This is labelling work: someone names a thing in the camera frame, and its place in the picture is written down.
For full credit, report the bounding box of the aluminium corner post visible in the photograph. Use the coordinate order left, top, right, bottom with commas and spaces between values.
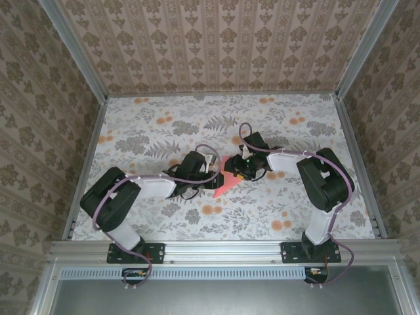
334, 0, 400, 101
38, 0, 109, 101

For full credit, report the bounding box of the grey slotted cable duct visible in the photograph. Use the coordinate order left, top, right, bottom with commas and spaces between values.
60, 266, 329, 280

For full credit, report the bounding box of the aluminium front frame rail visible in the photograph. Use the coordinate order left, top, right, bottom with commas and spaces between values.
49, 239, 402, 263

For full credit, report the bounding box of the grey metal panel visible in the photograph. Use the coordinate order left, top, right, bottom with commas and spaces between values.
52, 278, 403, 315

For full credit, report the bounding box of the purple cable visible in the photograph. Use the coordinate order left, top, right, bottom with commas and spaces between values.
238, 122, 356, 289
93, 144, 220, 291

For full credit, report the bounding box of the black connector board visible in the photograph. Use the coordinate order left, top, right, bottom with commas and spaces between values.
121, 267, 148, 285
303, 266, 329, 285

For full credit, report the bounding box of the aluminium side rail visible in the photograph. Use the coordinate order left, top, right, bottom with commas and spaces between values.
334, 97, 388, 240
62, 97, 109, 241

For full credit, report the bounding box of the floral table cover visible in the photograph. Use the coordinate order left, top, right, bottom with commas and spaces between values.
70, 94, 377, 241

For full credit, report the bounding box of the pink paper sheet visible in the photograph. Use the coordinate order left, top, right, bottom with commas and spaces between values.
212, 156, 245, 200

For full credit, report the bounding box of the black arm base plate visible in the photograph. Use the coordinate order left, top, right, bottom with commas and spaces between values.
106, 241, 165, 264
281, 241, 342, 264

